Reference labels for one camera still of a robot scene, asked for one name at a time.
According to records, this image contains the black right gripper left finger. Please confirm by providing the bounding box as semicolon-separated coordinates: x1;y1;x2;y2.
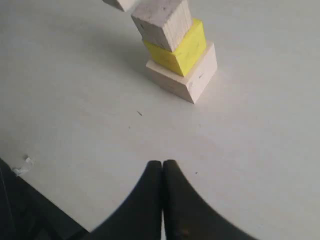
84;160;162;240

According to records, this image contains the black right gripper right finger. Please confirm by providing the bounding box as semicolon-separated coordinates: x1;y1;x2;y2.
162;159;254;240

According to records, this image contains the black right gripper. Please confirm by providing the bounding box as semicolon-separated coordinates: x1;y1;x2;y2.
0;160;88;240

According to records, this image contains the large light wooden cube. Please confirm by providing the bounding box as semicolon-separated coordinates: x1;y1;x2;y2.
145;41;218;105

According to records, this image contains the yellow painted wooden cube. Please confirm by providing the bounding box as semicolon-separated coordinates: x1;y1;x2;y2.
143;18;207;77

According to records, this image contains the medium plain wooden cube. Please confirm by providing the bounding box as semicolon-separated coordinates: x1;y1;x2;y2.
131;0;193;52

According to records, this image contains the small wooden cube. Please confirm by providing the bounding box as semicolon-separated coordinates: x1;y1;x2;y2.
102;0;137;12

